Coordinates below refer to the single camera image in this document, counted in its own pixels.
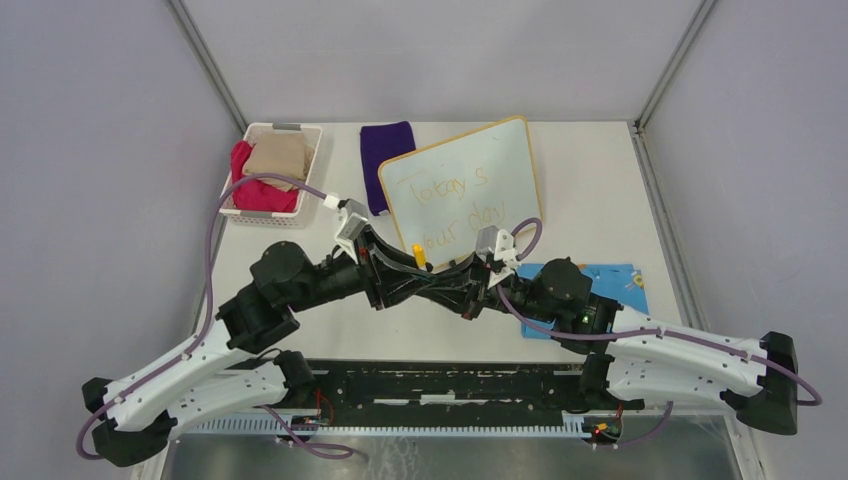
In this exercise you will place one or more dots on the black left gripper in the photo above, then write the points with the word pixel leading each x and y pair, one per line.
pixel 371 247

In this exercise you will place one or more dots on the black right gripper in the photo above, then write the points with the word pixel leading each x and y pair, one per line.
pixel 474 272

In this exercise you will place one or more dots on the yellow marker cap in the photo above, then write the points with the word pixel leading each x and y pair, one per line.
pixel 419 255

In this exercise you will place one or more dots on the yellow framed whiteboard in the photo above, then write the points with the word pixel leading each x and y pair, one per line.
pixel 440 196

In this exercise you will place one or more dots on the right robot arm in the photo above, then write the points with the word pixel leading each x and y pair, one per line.
pixel 583 322

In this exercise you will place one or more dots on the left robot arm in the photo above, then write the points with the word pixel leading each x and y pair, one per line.
pixel 220 369

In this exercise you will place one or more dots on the purple folded cloth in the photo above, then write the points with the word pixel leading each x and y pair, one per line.
pixel 378 144

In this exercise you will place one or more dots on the pink cloth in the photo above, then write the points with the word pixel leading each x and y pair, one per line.
pixel 257 195

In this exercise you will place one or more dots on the beige cloth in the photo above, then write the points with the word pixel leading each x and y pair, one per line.
pixel 286 154

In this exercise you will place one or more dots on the blue patterned cloth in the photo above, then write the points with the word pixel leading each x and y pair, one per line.
pixel 621 282

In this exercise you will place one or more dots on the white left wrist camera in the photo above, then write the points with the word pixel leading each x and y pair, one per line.
pixel 351 217

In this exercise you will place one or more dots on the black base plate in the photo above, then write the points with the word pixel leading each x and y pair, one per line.
pixel 405 394

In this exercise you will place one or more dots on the aluminium rail frame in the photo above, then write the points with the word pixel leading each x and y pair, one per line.
pixel 669 232

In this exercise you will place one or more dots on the white cable duct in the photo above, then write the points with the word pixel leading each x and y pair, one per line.
pixel 264 424

